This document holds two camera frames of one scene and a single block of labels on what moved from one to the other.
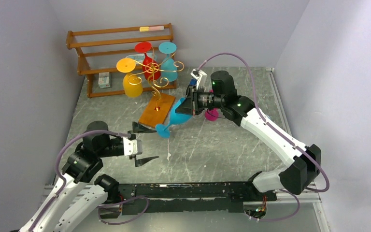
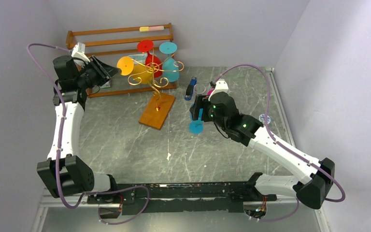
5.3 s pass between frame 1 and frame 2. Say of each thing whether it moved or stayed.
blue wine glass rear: stayed
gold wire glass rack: stayed
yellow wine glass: moved
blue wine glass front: moved
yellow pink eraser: stayed
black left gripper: moved
